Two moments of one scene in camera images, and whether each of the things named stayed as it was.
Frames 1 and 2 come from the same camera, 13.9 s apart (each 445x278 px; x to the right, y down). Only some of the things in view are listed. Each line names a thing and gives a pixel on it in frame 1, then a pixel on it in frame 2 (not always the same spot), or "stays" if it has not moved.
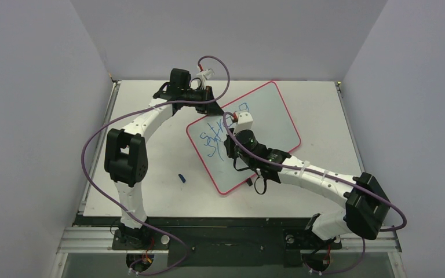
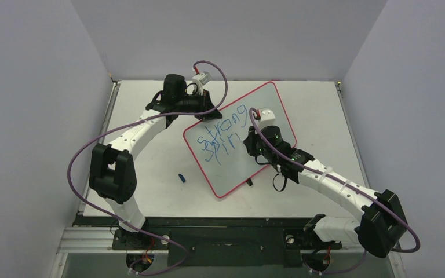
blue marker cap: x=182 y=178 stays
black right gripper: x=231 y=145 to x=251 y=143
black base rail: x=229 y=241 stays
